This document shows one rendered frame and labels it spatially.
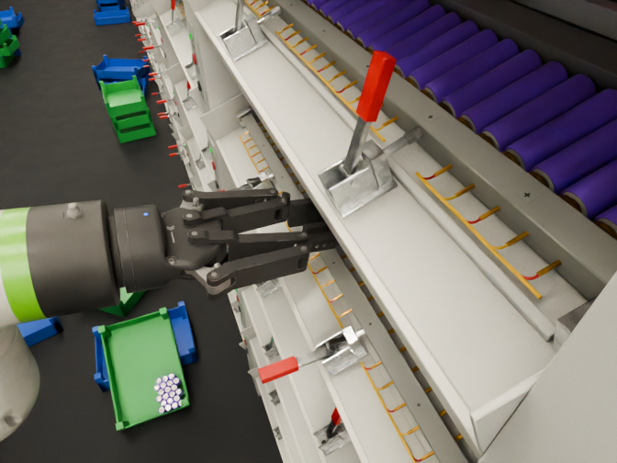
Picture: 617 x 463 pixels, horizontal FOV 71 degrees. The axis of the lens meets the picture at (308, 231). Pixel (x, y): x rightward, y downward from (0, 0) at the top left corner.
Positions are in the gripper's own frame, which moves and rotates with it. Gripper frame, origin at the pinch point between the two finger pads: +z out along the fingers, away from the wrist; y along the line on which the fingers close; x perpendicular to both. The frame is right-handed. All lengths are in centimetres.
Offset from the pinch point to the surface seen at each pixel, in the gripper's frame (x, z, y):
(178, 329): -101, -10, -67
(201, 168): -47, 3, -84
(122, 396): -100, -29, -46
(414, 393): -3.1, 0.2, 18.4
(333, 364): -6.7, -3.5, 12.1
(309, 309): -7.7, -2.8, 4.8
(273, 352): -45.2, 2.8, -14.3
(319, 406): -26.8, 0.9, 6.8
